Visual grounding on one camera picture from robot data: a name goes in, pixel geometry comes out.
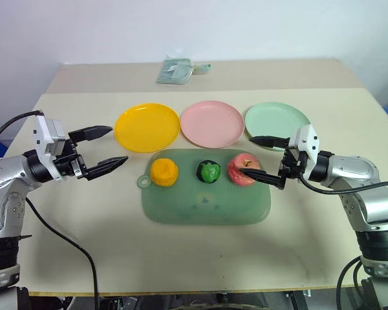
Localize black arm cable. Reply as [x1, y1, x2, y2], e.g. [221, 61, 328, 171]
[299, 176, 388, 310]
[0, 110, 100, 310]

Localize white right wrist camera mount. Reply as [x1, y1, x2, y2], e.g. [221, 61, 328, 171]
[288, 124, 321, 169]

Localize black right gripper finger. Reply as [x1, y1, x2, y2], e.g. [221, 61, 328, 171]
[248, 136, 290, 151]
[241, 168, 285, 190]

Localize folded green cloth pouch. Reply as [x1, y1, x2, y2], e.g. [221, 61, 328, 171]
[156, 57, 212, 85]

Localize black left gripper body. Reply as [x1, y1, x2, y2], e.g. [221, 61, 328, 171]
[50, 137, 91, 181]

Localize red toy apple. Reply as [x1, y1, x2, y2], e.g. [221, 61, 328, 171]
[226, 152, 263, 187]

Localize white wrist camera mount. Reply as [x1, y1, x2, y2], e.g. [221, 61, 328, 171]
[32, 111, 67, 178]
[288, 124, 321, 169]

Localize green plate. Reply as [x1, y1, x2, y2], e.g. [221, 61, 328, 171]
[244, 101, 312, 152]

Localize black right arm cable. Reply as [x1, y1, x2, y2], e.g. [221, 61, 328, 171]
[299, 176, 388, 310]

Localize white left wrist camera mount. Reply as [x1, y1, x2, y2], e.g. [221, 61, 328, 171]
[32, 111, 67, 178]

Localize orange toy fruit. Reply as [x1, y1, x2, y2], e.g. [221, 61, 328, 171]
[149, 158, 179, 187]

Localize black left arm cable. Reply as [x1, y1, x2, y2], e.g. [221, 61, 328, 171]
[0, 110, 100, 310]

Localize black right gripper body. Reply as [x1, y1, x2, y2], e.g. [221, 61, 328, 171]
[277, 147, 307, 190]

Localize green toy cabbage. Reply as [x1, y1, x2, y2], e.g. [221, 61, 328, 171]
[196, 159, 222, 184]

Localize yellow plate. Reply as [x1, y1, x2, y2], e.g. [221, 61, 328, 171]
[114, 103, 181, 153]

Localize pink plate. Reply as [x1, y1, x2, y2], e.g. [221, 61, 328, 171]
[180, 100, 246, 149]

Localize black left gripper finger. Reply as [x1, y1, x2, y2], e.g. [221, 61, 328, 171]
[83, 156, 129, 181]
[68, 125, 113, 145]

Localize green cutting board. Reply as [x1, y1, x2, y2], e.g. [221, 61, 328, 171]
[136, 148, 272, 225]

